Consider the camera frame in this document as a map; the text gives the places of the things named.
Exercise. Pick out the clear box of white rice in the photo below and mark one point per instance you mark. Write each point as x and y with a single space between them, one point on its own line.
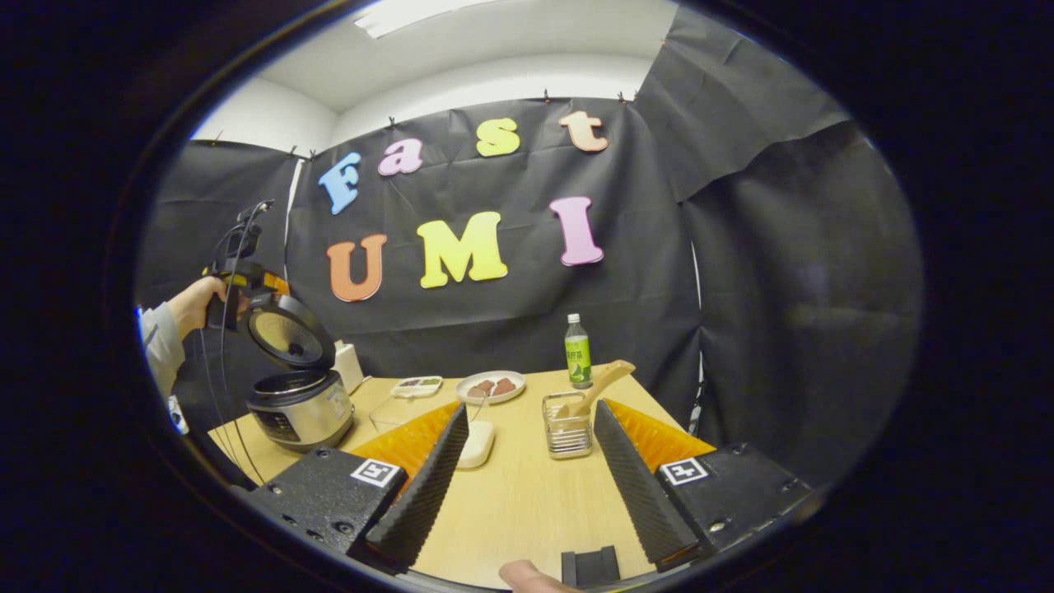
479 445

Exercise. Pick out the round white plate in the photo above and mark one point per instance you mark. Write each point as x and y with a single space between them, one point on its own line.
510 395

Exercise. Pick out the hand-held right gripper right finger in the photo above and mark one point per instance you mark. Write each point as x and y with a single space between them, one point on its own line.
638 486

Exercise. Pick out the white toaster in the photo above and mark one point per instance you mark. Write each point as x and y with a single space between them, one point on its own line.
350 366

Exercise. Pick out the white divided bean dish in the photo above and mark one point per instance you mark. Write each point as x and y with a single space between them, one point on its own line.
417 386

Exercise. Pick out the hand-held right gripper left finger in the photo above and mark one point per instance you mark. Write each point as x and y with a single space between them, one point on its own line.
428 486

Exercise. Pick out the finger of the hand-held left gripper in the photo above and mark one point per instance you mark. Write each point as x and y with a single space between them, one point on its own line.
277 286

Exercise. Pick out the black backdrop cloth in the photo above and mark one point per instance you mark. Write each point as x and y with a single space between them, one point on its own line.
576 288

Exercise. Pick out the red meat piece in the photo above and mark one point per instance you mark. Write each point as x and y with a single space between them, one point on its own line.
504 385
482 388

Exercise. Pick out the green tea bottle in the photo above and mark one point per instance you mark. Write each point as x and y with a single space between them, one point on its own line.
578 358

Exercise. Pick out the wooden spoon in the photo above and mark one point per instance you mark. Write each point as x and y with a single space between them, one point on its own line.
605 380

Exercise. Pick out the dark lidded silver rice cooker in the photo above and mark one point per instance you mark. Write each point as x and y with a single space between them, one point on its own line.
305 412

